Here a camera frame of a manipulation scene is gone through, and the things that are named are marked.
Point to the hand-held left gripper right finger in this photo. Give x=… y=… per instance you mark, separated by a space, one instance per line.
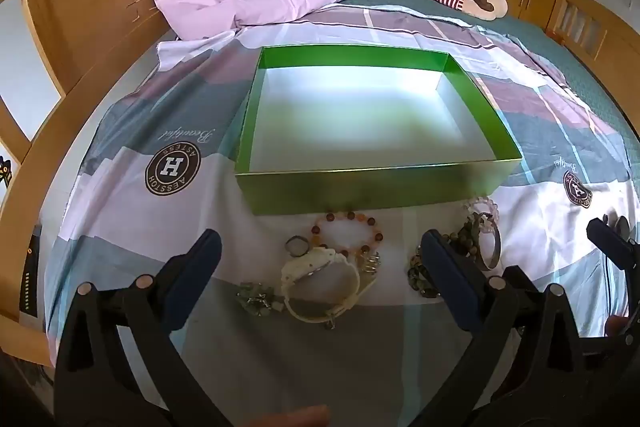
x=452 y=279

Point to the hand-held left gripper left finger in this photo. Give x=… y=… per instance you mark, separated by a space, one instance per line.
x=192 y=279

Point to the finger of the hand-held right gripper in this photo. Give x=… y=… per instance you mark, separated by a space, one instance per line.
x=612 y=244

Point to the silver metal bangle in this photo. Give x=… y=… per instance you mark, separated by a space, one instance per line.
x=492 y=244

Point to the cream white wrist watch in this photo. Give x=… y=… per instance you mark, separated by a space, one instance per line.
x=320 y=277

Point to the green cardboard box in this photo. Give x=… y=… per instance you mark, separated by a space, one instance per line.
x=350 y=122

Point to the person's right hand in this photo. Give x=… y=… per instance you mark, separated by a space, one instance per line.
x=616 y=327

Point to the person's left hand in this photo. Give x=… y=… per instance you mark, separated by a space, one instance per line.
x=295 y=417

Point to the black electronic device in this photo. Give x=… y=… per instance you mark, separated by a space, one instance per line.
x=31 y=272

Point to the wooden headboard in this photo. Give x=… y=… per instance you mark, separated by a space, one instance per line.
x=75 y=32

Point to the wooden bed rail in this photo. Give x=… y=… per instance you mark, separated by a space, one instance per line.
x=590 y=22

